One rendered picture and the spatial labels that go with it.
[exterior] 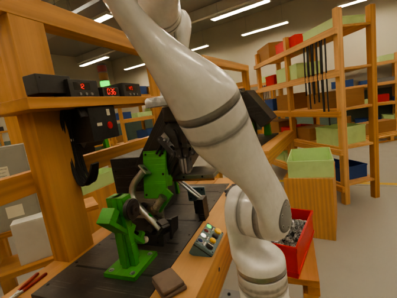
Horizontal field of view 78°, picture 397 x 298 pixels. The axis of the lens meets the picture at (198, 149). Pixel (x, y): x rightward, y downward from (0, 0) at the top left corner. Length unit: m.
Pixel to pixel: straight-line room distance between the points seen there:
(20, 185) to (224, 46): 10.14
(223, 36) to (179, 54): 10.64
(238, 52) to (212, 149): 10.28
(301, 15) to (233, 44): 2.59
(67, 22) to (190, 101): 1.12
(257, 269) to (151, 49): 0.38
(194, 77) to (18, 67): 0.93
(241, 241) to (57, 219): 0.85
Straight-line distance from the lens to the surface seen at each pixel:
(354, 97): 3.60
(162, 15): 0.44
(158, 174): 1.09
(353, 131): 3.62
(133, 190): 1.13
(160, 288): 0.83
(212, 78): 0.29
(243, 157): 0.33
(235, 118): 0.31
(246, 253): 0.48
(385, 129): 7.99
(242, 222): 0.44
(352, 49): 9.85
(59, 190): 1.15
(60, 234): 1.19
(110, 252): 1.15
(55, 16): 1.33
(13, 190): 1.16
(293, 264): 0.99
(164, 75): 0.28
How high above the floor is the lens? 1.43
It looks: 9 degrees down
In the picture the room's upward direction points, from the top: 8 degrees counter-clockwise
